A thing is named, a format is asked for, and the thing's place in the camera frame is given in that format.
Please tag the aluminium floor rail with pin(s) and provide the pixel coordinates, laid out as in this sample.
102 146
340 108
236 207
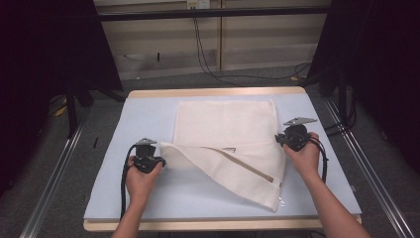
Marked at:
369 165
49 185

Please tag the light blue table mat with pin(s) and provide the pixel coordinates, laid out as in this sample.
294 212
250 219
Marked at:
198 195

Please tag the black horizontal bar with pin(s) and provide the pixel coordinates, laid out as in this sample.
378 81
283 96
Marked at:
214 14

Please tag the black curtain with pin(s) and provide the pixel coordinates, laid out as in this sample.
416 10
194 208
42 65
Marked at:
383 66
39 66

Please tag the beige wooden cabinet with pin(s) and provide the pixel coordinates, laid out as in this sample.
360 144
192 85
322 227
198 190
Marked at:
264 36

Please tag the white wall socket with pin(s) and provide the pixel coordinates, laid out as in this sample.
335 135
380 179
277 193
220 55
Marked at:
198 3

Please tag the person's left hand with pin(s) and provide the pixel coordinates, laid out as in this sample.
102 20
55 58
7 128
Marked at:
140 185

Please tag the wooden table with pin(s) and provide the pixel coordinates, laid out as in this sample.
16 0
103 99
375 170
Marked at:
214 91

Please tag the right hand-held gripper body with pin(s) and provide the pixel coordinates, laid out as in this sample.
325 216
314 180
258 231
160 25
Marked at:
297 134

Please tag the person's right hand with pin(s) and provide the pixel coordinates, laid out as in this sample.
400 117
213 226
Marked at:
305 158

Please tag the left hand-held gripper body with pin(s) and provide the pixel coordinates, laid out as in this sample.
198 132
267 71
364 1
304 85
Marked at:
144 157

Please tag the black metal stand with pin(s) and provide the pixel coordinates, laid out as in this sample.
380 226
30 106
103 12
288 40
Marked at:
71 109
343 99

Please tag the cream mesh pillowcase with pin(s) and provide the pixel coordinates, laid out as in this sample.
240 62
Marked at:
228 132

